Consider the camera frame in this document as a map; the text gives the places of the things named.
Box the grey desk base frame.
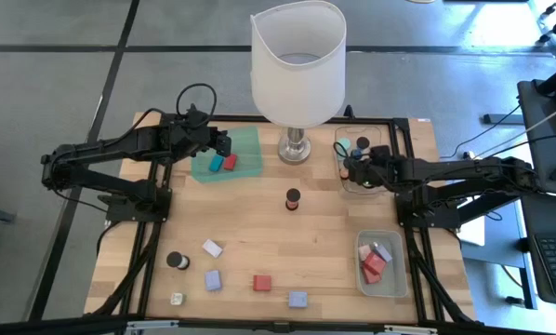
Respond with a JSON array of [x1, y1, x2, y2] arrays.
[[461, 218, 539, 311]]

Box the grey plastic bin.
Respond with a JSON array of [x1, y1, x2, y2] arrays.
[[354, 228, 409, 299]]

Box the white paper sheet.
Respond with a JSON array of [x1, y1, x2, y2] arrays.
[[457, 216, 487, 248]]

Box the black aluminium table frame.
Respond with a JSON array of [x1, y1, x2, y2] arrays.
[[85, 102, 486, 327]]

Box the green flat mat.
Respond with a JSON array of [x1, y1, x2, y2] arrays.
[[189, 125, 264, 183]]

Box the black crossbar silver brackets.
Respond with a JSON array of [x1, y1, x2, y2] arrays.
[[0, 314, 556, 335]]

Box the white wall charger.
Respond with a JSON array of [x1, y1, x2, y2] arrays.
[[202, 238, 224, 260]]

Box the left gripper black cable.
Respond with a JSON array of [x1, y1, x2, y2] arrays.
[[174, 82, 218, 129]]

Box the red sand hourglass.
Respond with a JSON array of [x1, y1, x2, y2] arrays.
[[285, 187, 302, 212]]

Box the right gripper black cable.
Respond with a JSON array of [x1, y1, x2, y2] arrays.
[[332, 141, 354, 163]]

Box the lavender wall charger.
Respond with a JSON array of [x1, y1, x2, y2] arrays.
[[287, 290, 309, 310], [373, 242, 394, 264], [204, 269, 223, 293]]

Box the black desk top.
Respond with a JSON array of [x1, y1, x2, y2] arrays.
[[516, 77, 556, 196]]

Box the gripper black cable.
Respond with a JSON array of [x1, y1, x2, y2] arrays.
[[174, 82, 218, 129], [332, 141, 354, 163]]

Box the blue sand hourglass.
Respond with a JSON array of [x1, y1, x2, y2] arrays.
[[351, 136, 371, 160]]

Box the white sand hourglass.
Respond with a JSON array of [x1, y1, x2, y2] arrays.
[[165, 250, 191, 272]]

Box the white cable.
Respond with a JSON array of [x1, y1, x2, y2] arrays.
[[472, 99, 556, 162]]

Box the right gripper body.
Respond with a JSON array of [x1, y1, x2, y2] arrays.
[[346, 145, 399, 191]]

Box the table lamp white shade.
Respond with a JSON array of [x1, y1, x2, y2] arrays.
[[249, 0, 348, 167]]

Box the grey floor bracket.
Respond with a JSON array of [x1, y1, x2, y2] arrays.
[[482, 113, 526, 126]]

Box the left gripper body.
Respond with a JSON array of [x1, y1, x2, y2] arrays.
[[165, 120, 234, 163]]

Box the clear plastic bin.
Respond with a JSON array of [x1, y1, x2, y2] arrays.
[[334, 125, 393, 195]]

